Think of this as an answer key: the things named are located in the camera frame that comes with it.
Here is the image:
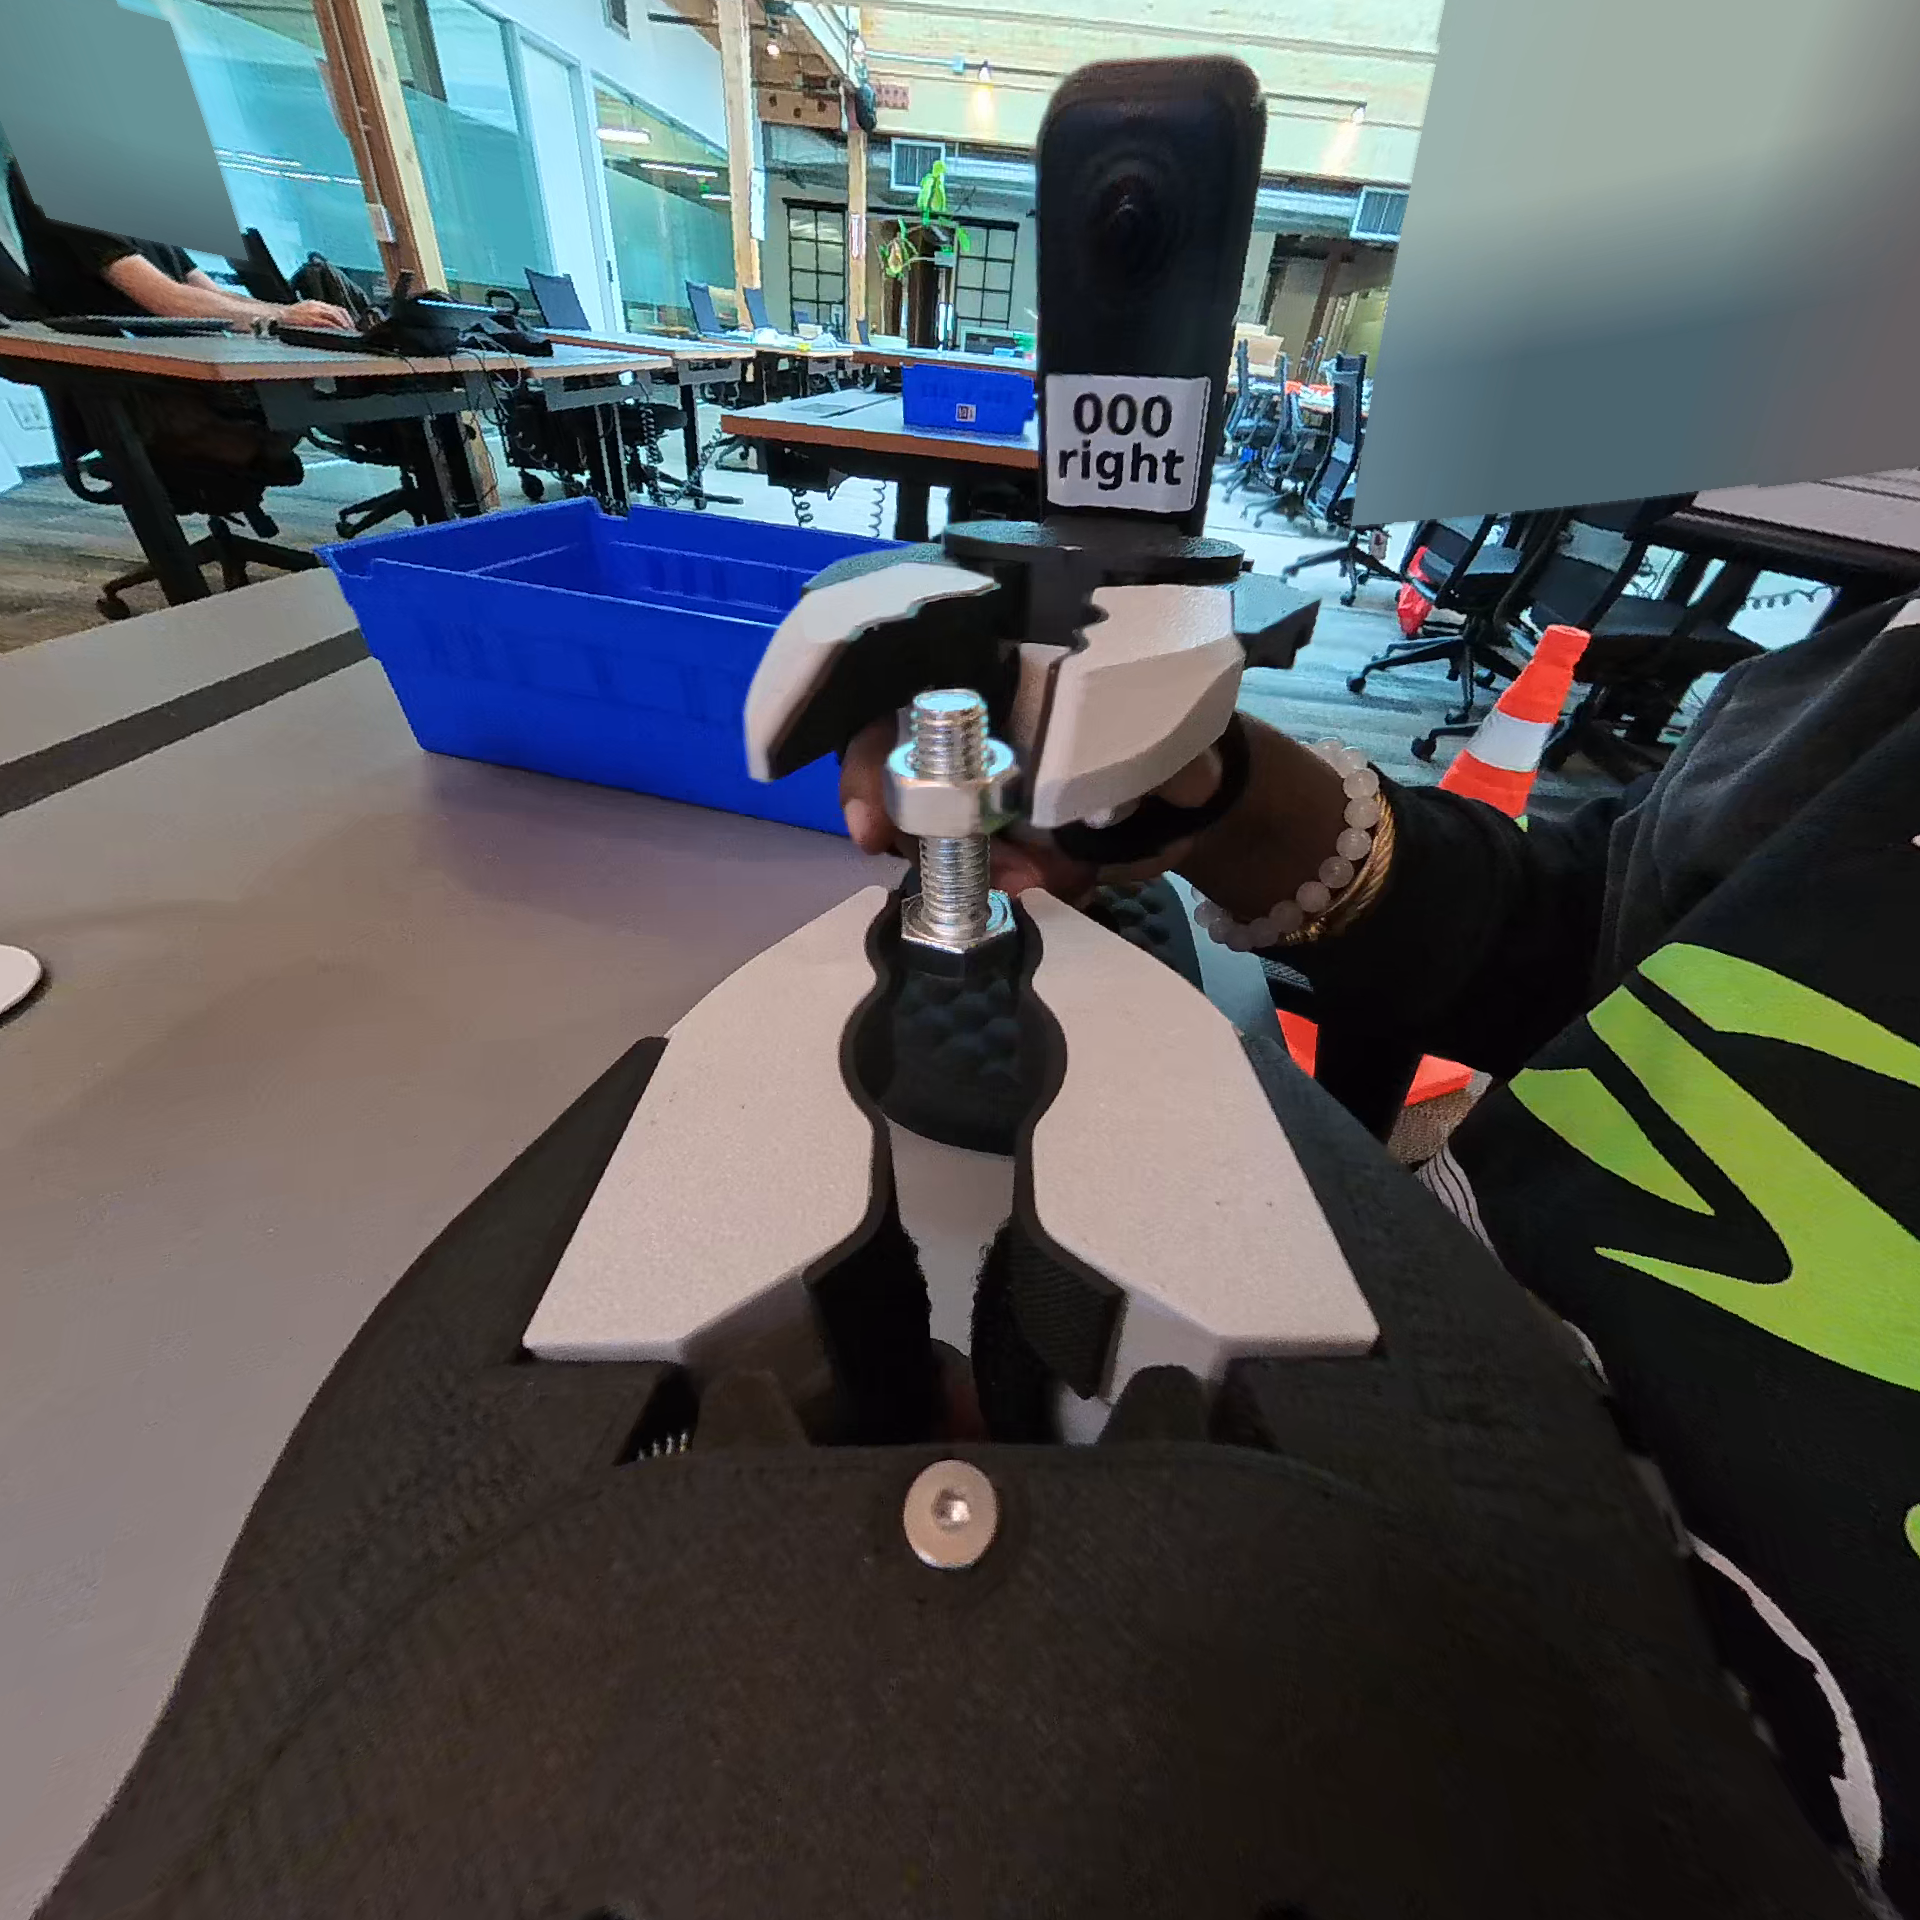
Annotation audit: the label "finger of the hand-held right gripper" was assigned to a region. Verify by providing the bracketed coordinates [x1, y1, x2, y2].
[1016, 585, 1248, 833]
[744, 571, 1038, 788]

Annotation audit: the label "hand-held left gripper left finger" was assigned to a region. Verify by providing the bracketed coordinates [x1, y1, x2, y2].
[527, 889, 917, 1424]

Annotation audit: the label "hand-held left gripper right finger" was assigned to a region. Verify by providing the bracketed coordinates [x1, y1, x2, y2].
[1006, 897, 1383, 1424]

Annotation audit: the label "silver hex nut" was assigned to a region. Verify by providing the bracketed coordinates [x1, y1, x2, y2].
[888, 752, 1024, 845]

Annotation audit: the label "short thick silver bolt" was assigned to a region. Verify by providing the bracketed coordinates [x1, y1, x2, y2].
[898, 688, 1019, 963]

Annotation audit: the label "blue plastic box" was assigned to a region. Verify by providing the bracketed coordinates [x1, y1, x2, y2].
[325, 497, 903, 837]

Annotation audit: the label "person's right forearm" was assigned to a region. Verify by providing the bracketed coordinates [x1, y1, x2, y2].
[1315, 677, 1696, 1137]

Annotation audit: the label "person's right hand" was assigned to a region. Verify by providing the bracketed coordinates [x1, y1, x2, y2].
[842, 721, 1337, 932]

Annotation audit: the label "orange traffic cone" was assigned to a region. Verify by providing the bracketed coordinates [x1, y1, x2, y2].
[1437, 621, 1594, 819]
[1275, 1005, 1479, 1114]

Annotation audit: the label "wooden office desk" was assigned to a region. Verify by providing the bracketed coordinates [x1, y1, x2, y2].
[0, 315, 677, 618]
[720, 390, 1051, 548]

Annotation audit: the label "hanging green plant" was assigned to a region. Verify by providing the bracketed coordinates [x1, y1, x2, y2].
[888, 158, 976, 289]

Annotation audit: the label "blue plastic bin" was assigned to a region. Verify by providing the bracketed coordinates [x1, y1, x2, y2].
[901, 361, 1042, 441]

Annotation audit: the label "black office chair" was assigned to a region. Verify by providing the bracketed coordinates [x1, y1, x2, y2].
[1351, 512, 1562, 706]
[1545, 556, 1771, 782]

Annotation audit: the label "person's black printed shirt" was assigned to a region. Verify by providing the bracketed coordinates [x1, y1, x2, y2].
[1441, 585, 1920, 1920]

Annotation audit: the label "beaded bracelets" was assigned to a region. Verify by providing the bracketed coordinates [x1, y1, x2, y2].
[1201, 745, 1401, 956]

